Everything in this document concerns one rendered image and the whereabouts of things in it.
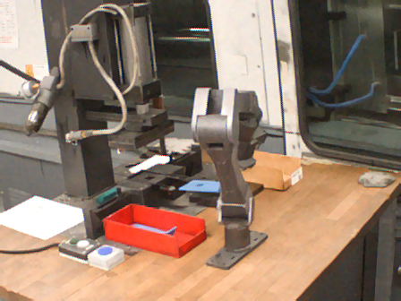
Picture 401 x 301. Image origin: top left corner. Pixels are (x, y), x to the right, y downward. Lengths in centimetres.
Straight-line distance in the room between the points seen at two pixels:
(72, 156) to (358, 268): 110
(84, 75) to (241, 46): 70
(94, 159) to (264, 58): 72
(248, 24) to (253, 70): 18
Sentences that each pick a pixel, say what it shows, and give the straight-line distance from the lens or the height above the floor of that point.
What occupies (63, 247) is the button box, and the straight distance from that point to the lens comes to 177.
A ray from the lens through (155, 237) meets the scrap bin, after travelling 171.
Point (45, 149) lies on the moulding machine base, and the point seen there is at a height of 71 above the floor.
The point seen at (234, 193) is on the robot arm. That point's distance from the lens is 159.
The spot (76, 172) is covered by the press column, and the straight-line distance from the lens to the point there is 213.
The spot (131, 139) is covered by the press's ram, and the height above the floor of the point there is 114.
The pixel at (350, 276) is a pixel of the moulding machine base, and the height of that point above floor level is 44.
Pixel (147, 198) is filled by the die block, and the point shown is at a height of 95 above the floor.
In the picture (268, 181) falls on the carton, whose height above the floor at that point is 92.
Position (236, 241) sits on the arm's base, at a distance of 165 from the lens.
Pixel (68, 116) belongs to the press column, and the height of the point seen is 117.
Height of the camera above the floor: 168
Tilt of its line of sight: 21 degrees down
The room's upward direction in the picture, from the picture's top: 6 degrees counter-clockwise
